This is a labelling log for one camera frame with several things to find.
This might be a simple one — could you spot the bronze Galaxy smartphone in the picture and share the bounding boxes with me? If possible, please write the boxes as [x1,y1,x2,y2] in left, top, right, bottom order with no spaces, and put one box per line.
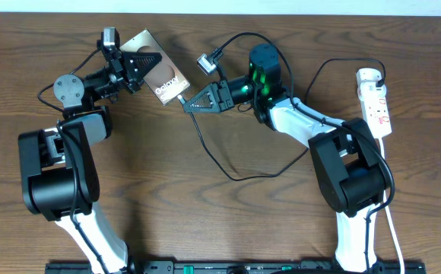
[120,29,190,106]

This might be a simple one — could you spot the black USB charging cable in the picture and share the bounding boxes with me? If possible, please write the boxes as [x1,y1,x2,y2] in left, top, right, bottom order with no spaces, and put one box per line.
[176,57,387,182]

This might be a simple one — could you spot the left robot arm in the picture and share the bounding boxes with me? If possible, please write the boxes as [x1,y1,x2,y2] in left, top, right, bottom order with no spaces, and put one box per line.
[18,46,162,273]

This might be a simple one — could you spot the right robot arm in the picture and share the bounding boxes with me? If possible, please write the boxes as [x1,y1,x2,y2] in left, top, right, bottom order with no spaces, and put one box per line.
[183,43,395,273]

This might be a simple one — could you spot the white charger plug adapter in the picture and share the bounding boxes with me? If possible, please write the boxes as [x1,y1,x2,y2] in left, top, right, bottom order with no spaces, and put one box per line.
[356,68,382,84]

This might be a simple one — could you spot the white power strip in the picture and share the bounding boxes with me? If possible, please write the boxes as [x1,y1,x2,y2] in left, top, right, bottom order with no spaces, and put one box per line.
[357,81,392,139]

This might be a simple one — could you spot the black right camera cable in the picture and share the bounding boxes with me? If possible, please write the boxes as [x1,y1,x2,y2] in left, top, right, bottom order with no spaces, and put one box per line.
[211,31,396,274]

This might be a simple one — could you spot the black camera cable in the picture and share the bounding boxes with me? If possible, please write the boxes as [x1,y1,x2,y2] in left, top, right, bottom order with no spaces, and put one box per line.
[36,48,109,274]
[211,31,396,274]

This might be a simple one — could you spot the black left camera cable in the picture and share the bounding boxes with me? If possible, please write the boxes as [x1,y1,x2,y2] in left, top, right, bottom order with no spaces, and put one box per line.
[36,48,109,274]

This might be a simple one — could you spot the white power strip cord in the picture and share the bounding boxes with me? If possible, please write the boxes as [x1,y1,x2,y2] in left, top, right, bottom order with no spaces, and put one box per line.
[378,137,406,274]

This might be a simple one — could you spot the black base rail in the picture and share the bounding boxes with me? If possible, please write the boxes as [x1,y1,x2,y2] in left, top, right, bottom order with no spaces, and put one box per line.
[44,260,427,274]

